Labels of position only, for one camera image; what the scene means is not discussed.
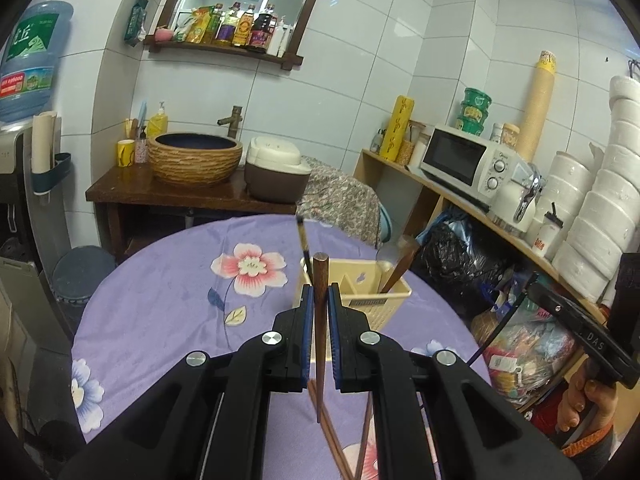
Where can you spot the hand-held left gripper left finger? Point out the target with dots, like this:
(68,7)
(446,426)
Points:
(307,340)

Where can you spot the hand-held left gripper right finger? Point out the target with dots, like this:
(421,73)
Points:
(334,340)

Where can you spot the cream plastic utensil basket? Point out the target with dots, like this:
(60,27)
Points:
(380,311)

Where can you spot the black chopstick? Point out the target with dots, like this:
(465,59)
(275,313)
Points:
(302,240)

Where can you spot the person's right forearm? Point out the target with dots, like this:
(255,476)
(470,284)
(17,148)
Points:
(597,452)

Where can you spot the person's right hand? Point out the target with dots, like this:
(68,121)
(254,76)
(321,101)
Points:
(575,400)

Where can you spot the colourful plastic bags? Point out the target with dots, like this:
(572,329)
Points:
(530,350)

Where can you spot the white tumbler with red print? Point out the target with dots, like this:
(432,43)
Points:
(545,237)

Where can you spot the tall stack of white bowls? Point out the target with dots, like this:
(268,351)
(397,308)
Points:
(600,220)

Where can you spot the black plastic bag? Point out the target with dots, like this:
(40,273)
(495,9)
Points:
(460,260)

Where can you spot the white thermos kettle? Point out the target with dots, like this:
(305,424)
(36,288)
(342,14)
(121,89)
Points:
(512,205)

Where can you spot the short stack of white bowls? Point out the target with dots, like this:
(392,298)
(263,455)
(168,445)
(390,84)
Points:
(567,185)

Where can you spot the purple floral tablecloth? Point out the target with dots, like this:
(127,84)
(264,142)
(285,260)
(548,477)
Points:
(175,310)

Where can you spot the floral patterned cloth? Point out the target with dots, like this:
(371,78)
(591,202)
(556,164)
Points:
(340,200)

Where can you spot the light wooden shelf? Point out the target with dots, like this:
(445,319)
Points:
(380,180)

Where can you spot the brown white rice cooker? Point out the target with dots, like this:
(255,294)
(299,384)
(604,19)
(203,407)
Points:
(275,175)

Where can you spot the jar with yellow contents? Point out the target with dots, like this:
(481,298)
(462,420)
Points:
(510,136)

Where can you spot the white microwave oven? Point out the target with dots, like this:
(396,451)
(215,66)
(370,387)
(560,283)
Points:
(455,160)

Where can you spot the woven pattern wash basin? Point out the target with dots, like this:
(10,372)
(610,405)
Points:
(195,162)

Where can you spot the clear storage jar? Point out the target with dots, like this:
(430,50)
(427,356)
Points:
(415,145)

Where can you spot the tall stack of beige cups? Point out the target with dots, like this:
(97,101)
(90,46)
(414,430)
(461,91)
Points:
(537,110)

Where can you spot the dark wooden washstand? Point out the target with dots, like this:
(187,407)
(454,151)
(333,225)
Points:
(150,192)

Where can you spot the tall yellow box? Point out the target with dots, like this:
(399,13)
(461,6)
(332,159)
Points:
(397,127)

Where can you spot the bronze faucet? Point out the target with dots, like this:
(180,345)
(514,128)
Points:
(234,120)

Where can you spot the small floral pump bottle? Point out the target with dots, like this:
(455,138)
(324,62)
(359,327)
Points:
(141,150)

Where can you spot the yellow cup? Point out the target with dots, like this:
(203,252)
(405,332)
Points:
(125,154)

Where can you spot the yellow soap pump bottle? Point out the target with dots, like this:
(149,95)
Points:
(157,122)

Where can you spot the blue toothbrush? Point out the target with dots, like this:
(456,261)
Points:
(142,115)

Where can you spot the dark teal cup holder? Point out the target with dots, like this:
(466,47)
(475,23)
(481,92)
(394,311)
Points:
(55,175)

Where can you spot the dark soy sauce bottle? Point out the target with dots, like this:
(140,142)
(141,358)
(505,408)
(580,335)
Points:
(261,35)

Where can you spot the amber sauce bottle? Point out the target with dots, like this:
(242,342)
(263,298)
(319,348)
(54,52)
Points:
(243,30)

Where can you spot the purple label bottle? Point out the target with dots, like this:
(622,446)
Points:
(227,30)

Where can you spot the yellow green refill pouch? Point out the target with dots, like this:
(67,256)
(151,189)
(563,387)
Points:
(196,27)

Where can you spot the stack of white paper cups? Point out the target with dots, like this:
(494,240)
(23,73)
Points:
(42,140)

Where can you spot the pink apple ornament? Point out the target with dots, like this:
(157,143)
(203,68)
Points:
(163,34)

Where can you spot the grey water dispenser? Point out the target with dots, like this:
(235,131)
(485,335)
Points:
(10,160)

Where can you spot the hanging green packet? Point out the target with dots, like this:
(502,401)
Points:
(136,22)

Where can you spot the blue water jug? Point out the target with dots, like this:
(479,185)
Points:
(32,60)

